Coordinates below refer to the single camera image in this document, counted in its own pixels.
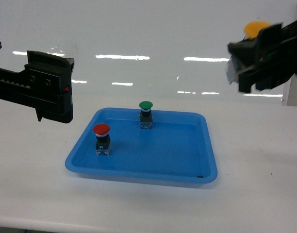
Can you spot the green mushroom push button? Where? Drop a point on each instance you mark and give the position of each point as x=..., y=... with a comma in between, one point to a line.
x=146, y=120

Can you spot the yellow mushroom push button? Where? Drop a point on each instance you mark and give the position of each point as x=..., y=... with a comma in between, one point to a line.
x=251, y=31

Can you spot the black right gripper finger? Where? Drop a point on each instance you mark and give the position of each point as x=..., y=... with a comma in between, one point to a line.
x=268, y=74
x=273, y=43

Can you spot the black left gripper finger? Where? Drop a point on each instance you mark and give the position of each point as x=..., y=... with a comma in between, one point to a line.
x=44, y=84

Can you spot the blue plastic tray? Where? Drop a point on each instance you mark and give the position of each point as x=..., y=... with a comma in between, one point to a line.
x=177, y=150

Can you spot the red mushroom push button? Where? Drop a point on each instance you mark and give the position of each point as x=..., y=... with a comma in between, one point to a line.
x=103, y=143

